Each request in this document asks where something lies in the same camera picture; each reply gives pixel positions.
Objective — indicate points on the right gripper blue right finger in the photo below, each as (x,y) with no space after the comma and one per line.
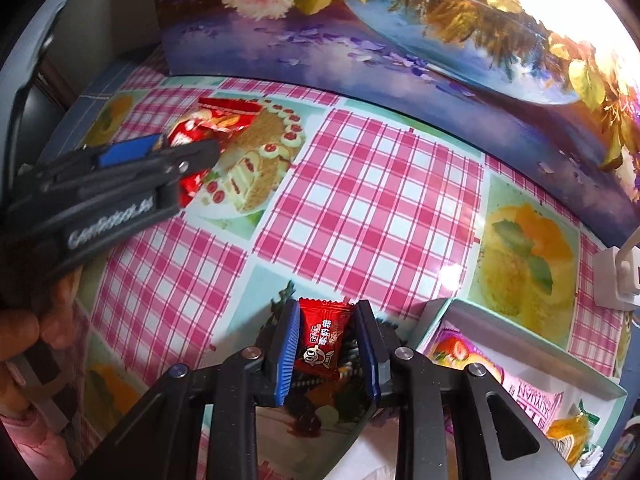
(374,356)

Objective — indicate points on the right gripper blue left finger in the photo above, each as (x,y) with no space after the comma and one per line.
(280,350)

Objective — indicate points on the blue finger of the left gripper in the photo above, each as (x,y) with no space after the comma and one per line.
(130,150)
(76,173)

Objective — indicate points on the small red candy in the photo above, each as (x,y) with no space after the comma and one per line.
(323,326)

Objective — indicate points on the yellow orange cake packet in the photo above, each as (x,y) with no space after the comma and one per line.
(570,435)

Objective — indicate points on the red shiny snack bag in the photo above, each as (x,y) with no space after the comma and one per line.
(204,134)

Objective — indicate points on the person's left hand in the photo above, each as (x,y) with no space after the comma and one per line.
(21,329)

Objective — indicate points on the blue bedsheet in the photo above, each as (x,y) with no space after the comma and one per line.
(99,111)

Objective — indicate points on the checkered fruit tablecloth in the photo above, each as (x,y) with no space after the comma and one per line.
(330,198)

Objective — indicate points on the teal white cardboard box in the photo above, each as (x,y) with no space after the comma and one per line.
(495,437)

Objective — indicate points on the white power strip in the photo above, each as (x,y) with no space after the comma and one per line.
(605,284)

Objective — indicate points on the white gooseneck plug lamp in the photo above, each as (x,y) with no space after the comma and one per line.
(627,265)

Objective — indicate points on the flower vase painting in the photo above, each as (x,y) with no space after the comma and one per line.
(550,87)

